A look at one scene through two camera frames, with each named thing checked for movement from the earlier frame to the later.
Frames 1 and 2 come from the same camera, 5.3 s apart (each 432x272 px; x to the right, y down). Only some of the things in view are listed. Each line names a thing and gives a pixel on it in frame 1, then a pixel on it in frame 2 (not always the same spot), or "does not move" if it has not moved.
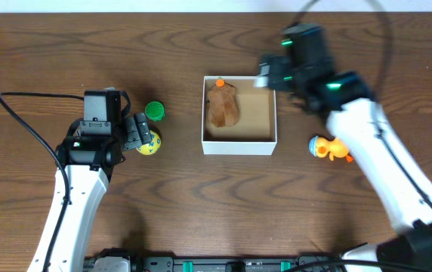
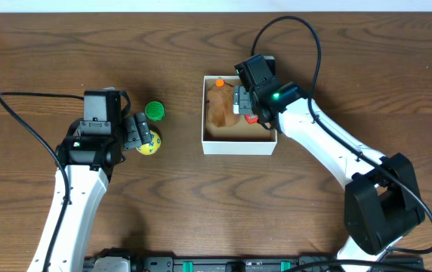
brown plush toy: (223, 105) does not move
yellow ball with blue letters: (151, 148) does not move
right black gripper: (273, 75) -> (245, 100)
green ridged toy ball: (155, 111) does not move
